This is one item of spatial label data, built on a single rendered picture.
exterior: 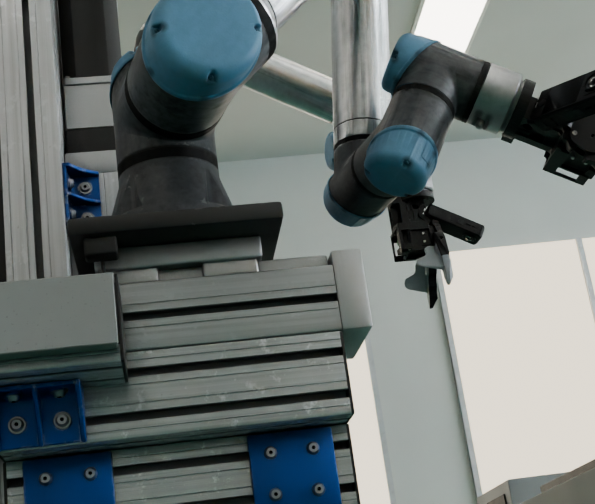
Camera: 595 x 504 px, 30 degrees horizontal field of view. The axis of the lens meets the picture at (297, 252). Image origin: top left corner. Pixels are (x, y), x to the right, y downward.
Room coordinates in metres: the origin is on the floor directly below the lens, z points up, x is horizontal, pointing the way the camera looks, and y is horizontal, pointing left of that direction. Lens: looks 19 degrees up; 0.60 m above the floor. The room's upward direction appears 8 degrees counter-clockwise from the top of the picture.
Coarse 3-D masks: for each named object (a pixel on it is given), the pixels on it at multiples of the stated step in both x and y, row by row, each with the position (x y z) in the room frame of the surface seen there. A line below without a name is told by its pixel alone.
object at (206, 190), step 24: (120, 168) 1.13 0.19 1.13; (144, 168) 1.10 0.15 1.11; (168, 168) 1.10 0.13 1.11; (192, 168) 1.11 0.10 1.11; (216, 168) 1.15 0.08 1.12; (120, 192) 1.12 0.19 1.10; (144, 192) 1.09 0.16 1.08; (168, 192) 1.09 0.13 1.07; (192, 192) 1.10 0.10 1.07; (216, 192) 1.13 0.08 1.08
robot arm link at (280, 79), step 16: (272, 64) 1.68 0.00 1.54; (288, 64) 1.69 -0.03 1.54; (256, 80) 1.69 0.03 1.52; (272, 80) 1.69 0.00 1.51; (288, 80) 1.69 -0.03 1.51; (304, 80) 1.69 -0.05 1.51; (320, 80) 1.70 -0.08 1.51; (272, 96) 1.72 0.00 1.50; (288, 96) 1.71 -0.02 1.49; (304, 96) 1.71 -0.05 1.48; (320, 96) 1.71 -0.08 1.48; (304, 112) 1.75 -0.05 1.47; (320, 112) 1.73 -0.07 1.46
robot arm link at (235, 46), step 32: (160, 0) 0.96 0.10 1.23; (192, 0) 0.97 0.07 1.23; (224, 0) 0.98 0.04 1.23; (256, 0) 1.00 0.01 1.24; (288, 0) 1.05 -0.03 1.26; (160, 32) 0.96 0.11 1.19; (192, 32) 0.97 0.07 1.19; (224, 32) 0.98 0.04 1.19; (256, 32) 0.99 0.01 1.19; (160, 64) 0.98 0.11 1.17; (192, 64) 0.97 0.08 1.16; (224, 64) 0.98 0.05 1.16; (256, 64) 1.04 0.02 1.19; (160, 96) 1.02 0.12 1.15; (192, 96) 1.01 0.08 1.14; (224, 96) 1.03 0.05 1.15; (192, 128) 1.08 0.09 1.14
